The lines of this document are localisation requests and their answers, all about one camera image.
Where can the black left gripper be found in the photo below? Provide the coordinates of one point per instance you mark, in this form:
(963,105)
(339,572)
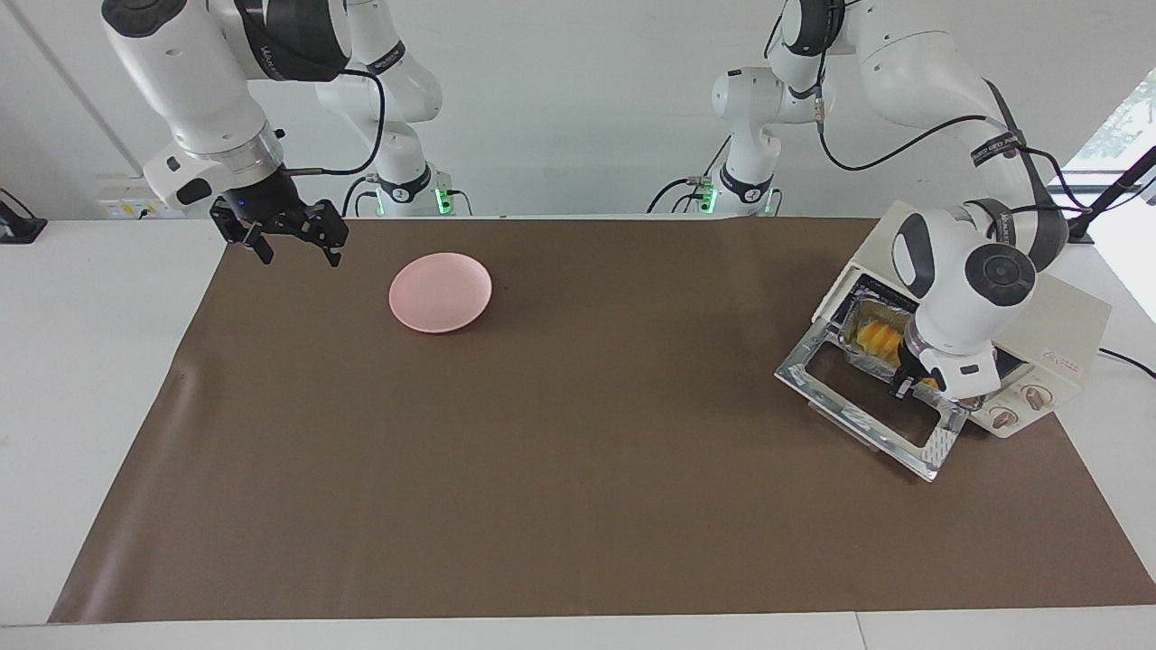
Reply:
(923,372)

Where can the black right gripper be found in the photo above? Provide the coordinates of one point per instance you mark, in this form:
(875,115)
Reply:
(262,203)

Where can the aluminium foil tray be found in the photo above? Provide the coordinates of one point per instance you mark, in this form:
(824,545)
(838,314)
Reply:
(867,363)

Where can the sliced golden bread loaf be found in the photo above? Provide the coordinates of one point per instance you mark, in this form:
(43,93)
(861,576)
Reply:
(876,336)

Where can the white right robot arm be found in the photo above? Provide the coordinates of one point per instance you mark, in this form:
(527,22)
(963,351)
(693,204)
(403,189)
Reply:
(199,81)

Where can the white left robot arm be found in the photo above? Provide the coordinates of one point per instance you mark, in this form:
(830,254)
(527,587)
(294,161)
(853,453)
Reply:
(975,289)

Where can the glass oven door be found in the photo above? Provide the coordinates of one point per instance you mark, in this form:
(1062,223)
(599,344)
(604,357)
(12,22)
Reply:
(849,415)

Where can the cream oven knob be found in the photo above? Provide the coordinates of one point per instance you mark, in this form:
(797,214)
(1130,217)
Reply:
(1037,395)
(1002,417)

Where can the cream toaster oven body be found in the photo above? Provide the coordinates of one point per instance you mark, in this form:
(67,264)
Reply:
(1066,325)

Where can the pink round plate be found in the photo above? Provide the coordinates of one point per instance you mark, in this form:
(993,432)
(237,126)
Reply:
(440,293)

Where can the brown table mat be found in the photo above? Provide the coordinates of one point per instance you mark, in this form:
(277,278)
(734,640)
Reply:
(578,469)

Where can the bright window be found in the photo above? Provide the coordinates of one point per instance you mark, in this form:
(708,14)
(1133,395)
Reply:
(1124,126)

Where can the white wall power outlet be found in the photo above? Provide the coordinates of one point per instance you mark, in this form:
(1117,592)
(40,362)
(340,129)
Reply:
(122,203)

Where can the black clamp mount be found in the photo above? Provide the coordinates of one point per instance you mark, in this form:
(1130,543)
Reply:
(18,226)

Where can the black camera stand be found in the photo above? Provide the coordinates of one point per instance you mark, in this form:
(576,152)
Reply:
(1115,185)

